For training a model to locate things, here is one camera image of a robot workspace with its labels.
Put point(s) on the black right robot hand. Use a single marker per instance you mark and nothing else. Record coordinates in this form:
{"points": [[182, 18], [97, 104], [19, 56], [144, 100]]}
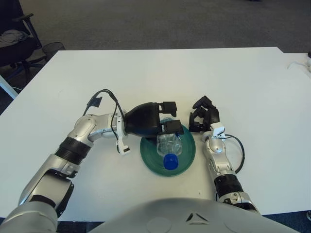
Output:
{"points": [[213, 114]]}

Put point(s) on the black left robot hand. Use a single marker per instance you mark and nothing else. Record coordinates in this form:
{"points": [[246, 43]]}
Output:
{"points": [[143, 119]]}

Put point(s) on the clear bottle with blue cap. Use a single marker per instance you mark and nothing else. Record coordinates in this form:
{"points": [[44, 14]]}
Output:
{"points": [[168, 145]]}

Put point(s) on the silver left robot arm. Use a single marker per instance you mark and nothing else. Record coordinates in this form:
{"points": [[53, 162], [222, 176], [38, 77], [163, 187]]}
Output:
{"points": [[41, 184]]}

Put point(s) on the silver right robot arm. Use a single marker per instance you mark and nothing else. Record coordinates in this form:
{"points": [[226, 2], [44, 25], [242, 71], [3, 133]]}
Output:
{"points": [[218, 162]]}

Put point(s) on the green ceramic plate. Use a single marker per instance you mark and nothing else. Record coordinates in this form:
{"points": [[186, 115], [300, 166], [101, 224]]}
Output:
{"points": [[187, 150]]}

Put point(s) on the grey robot torso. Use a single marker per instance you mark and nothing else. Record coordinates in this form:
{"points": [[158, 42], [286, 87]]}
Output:
{"points": [[170, 216]]}

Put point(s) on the black mesh waste bin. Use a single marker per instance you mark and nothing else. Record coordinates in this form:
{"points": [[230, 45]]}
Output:
{"points": [[52, 48]]}

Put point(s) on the white desk side panel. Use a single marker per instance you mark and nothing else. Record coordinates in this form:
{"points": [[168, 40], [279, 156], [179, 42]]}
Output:
{"points": [[7, 88]]}

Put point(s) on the black office chair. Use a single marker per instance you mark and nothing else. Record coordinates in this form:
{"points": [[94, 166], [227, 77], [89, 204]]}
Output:
{"points": [[19, 52]]}

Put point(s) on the grey cloth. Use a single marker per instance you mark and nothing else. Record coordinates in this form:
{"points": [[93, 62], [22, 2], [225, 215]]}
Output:
{"points": [[12, 37]]}

